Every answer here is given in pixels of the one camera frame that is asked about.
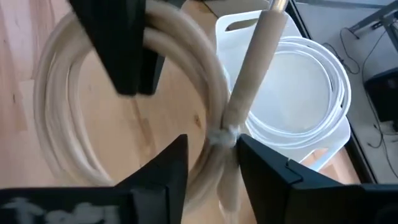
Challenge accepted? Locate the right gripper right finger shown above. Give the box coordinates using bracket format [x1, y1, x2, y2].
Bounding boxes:
[236, 134, 398, 224]

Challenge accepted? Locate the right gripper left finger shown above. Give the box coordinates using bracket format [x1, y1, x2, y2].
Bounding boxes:
[0, 134, 189, 224]

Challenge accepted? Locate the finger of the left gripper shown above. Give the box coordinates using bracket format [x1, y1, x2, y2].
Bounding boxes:
[68, 0, 147, 96]
[139, 48, 165, 95]

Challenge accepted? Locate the beige cable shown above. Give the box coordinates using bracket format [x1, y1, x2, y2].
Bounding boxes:
[32, 0, 292, 224]

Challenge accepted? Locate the white cable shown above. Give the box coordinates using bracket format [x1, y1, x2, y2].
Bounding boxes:
[247, 35, 352, 150]

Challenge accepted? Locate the white plastic bin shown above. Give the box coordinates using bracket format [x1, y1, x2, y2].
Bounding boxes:
[214, 9, 352, 172]

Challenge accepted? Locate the black computer tower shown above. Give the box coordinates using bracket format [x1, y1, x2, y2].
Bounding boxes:
[363, 67, 398, 124]

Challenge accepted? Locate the grey-legged wooden workbench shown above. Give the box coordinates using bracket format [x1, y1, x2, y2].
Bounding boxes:
[348, 1, 398, 52]

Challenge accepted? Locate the black floor cable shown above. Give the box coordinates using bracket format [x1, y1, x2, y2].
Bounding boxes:
[338, 27, 361, 75]

